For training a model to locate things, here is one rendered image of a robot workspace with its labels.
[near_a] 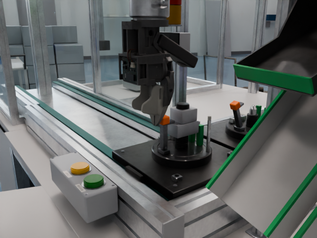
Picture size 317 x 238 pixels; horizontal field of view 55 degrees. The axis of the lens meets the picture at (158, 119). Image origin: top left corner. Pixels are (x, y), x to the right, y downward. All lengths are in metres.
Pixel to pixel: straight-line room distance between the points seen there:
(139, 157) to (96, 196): 0.16
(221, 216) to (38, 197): 0.45
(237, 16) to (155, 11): 12.42
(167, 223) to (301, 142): 0.24
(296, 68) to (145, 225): 0.35
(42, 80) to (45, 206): 0.95
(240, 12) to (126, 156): 12.45
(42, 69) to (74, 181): 1.04
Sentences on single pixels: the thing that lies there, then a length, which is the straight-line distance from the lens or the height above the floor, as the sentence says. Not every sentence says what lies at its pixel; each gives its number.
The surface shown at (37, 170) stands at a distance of 0.96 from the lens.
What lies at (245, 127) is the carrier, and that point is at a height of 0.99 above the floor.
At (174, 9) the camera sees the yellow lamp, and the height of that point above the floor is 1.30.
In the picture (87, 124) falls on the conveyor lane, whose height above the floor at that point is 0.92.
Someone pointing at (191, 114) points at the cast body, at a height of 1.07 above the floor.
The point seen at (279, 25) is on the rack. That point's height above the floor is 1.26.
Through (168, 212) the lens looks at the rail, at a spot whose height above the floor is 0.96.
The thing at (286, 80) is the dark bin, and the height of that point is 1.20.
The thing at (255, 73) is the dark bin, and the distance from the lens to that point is 0.44.
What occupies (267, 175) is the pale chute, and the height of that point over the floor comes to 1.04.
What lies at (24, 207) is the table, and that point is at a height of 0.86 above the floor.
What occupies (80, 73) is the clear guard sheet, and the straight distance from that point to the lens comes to 1.99.
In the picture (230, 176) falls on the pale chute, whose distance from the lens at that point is 0.52.
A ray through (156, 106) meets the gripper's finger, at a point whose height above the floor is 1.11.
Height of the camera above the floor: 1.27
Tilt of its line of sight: 18 degrees down
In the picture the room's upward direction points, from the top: straight up
